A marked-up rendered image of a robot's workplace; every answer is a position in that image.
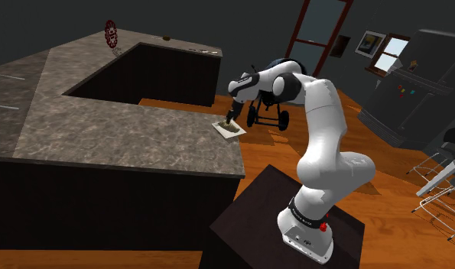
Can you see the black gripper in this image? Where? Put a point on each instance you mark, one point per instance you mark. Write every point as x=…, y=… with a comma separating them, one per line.
x=236, y=110

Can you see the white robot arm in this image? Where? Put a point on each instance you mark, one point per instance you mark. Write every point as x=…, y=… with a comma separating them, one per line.
x=324, y=123

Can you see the brown lumpy object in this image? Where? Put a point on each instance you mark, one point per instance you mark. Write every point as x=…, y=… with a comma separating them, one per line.
x=231, y=128

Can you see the white square plate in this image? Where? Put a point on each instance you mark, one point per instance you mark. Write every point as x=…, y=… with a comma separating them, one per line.
x=239, y=132

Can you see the black wheeled cart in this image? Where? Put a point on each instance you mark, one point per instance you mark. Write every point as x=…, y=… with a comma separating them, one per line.
x=266, y=121

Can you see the silver cutlery piece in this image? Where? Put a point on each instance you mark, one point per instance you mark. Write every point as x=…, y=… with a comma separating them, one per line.
x=3, y=106
x=204, y=51
x=7, y=76

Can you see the dark robot stand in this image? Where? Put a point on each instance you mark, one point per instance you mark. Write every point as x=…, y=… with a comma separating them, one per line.
x=249, y=220

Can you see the red framed glass door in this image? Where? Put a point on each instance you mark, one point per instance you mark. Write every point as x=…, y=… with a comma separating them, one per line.
x=316, y=29

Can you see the dark red patterned disc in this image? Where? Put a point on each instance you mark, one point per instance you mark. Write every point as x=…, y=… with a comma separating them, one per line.
x=110, y=33

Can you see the brown framed window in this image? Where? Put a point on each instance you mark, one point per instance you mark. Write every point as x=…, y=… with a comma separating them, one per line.
x=391, y=54

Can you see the dark grey refrigerator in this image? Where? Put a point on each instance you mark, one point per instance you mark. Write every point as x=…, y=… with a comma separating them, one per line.
x=417, y=97

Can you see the small dark wall picture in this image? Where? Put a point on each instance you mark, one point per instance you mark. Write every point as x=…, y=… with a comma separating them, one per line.
x=340, y=46

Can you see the framed wall picture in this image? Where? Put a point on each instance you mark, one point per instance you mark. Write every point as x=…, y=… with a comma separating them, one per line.
x=370, y=44

